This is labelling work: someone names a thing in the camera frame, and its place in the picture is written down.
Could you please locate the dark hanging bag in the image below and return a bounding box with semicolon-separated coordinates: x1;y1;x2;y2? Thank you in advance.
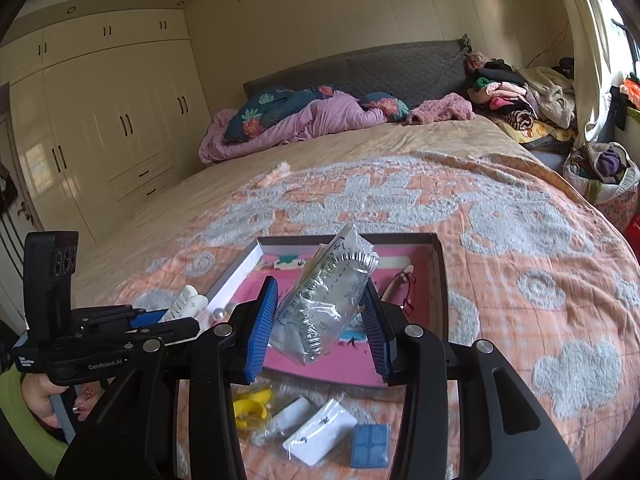
0;162;19;217

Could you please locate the pile of folded clothes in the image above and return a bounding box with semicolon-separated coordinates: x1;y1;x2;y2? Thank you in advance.
466;50;577;147

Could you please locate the large dark floral pillow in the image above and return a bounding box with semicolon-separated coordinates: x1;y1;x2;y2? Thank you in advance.
224;85;321;142

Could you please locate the person's left hand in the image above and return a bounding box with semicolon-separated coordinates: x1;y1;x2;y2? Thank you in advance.
21;374;105;428

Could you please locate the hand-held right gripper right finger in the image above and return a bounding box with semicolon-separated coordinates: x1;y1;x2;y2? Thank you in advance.
359;282;583;480

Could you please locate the pink picture book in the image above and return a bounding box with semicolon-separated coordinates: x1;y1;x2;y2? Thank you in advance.
220;246;436;388

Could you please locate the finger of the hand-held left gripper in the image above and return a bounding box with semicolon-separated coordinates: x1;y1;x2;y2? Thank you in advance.
126;321;202;349
77;304;167;333

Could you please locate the beige bed sheet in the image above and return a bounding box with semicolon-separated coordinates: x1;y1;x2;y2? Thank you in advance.
75;112;548;281

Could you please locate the orange patterned blanket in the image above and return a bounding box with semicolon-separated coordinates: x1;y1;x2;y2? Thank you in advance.
75;152;640;480

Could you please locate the orange cloth on sill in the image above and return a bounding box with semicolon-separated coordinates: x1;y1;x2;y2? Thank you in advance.
620;72;640;111

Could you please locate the yellow hair clip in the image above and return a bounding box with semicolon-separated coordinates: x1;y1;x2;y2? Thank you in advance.
232;384;274;432

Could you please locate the pink fluffy garment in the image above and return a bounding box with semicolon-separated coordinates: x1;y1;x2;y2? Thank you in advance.
406;92;477;125

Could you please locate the brown cardboard box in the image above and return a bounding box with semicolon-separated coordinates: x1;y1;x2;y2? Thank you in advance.
206;232;449;391

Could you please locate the white earring card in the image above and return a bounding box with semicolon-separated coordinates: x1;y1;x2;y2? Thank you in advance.
282;400;359;466

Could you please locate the white hair clip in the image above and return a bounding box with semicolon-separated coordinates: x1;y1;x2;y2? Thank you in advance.
164;285;209;322

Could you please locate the blue square case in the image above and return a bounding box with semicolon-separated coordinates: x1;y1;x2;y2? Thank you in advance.
349;423;391;469

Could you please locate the purple quilt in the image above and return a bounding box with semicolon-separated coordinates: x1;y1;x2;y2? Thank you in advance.
199;89;411;163

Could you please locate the bag full of clothes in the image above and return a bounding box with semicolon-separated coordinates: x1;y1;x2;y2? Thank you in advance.
563;141;640;207

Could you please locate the cream curtain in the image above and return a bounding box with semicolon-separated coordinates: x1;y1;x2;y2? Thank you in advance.
546;0;627;150

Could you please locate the small peach cloth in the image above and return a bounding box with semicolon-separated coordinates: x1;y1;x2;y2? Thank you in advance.
254;161;291;189

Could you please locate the small dark floral pillow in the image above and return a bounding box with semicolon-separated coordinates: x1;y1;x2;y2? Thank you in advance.
357;92;411;122

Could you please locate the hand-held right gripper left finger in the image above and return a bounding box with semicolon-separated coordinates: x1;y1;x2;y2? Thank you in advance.
55;275;280;480

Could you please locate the person's left forearm green sleeve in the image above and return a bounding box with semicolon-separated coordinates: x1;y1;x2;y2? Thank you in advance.
0;367;68;478

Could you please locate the grey quilted headboard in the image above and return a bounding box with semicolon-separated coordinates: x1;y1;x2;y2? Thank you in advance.
243;40;473;111

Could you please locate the clear bag with silver bracelet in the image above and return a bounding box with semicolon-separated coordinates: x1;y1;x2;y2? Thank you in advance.
267;223;381;367

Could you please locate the cream wardrobe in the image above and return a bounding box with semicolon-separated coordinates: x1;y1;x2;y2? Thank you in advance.
0;7;212;243

